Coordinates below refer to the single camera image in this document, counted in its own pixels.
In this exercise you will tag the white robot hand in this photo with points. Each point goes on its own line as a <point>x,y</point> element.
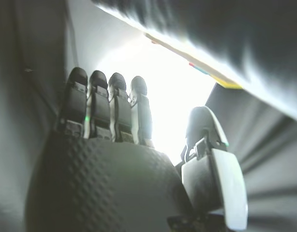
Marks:
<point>109,183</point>

